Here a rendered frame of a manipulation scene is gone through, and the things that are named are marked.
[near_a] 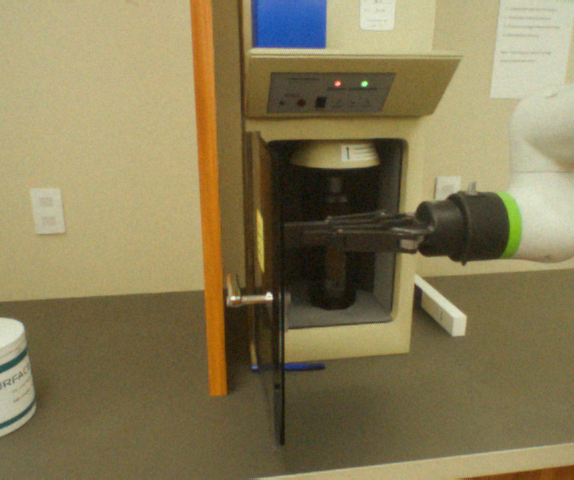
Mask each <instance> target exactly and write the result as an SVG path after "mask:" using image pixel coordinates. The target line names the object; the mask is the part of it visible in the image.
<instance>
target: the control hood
mask: <svg viewBox="0 0 574 480"><path fill-rule="evenodd" d="M462 57H463V52H461V50H369V49H250V50H249V51H247V52H246V53H245V54H244V86H245V115H246V116H247V117H353V116H431V115H432V113H433V112H434V110H436V108H437V107H438V105H439V103H440V101H441V98H442V96H443V94H444V92H445V90H446V88H447V86H448V83H450V81H451V79H452V78H453V76H454V74H455V72H456V69H457V67H458V65H459V63H460V61H461V59H462ZM271 73H396V76H395V78H394V81H393V84H391V87H390V90H389V92H388V95H387V97H386V101H385V104H384V106H383V109H382V111H381V112H304V113H267V107H268V97H269V87H270V77H271Z"/></svg>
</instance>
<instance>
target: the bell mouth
mask: <svg viewBox="0 0 574 480"><path fill-rule="evenodd" d="M289 162H290V163H293V164H295V165H299V166H305V167H315V168H362V167H370V166H375V165H379V164H380V163H381V160H380V156H379V154H378V151H376V149H375V146H374V144H373V140H372V138H356V139H299V140H298V142H297V146H296V148H295V150H294V152H293V155H292V158H290V160H289Z"/></svg>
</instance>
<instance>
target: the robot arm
mask: <svg viewBox="0 0 574 480"><path fill-rule="evenodd" d="M509 144H510V184H509V190H508V191H504V192H479V191H476V190H475V187H476V181H475V180H469V184H468V189H467V191H457V193H453V194H450V195H448V196H447V197H446V198H445V199H442V201H424V202H422V203H421V204H419V205H418V206H417V208H416V210H415V212H414V213H413V215H412V216H408V215H407V213H405V212H394V213H391V215H387V211H386V210H384V209H381V210H378V211H373V212H366V213H355V215H345V216H336V217H326V218H325V221H309V222H284V248H305V247H327V246H329V247H336V250H338V251H367V252H399V253H408V254H416V253H417V250H418V251H419V253H421V254H422V255H424V256H426V258H433V256H448V259H451V260H452V261H453V262H461V266H466V264H467V262H472V261H491V260H526V261H533V262H538V263H545V264H553V263H560V262H565V261H567V260H570V259H572V258H574V83H566V84H551V86H545V87H542V88H539V89H537V90H534V91H532V92H530V93H529V94H527V95H526V96H525V97H524V98H523V100H522V101H520V102H519V103H518V104H517V105H516V107H515V108H514V110H513V112H512V115H511V118H510V122H509Z"/></svg>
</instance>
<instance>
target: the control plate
mask: <svg viewBox="0 0 574 480"><path fill-rule="evenodd" d="M395 76H396V73H271V77H270V87H269V97H268V107H267V113H304V112H381V111H382V109H383V106H384V104H385V101H386V97H387V95H388V92H389V90H390V87H391V84H393V81H394V78H395ZM337 81H341V86H339V87H336V86H335V83H336V82H337ZM364 81H367V82H368V84H367V86H366V87H362V86H361V82H364ZM317 97H327V99H326V104H325V108H315V103H316V98H317ZM299 99H304V101H305V105H304V106H301V107H300V106H298V105H297V101H299ZM337 99H341V103H340V104H337V103H336V101H337ZM351 99H356V102H355V104H352V103H350V102H351ZM365 99H370V103H369V104H366V103H365ZM280 101H285V104H284V105H280V104H279V102H280Z"/></svg>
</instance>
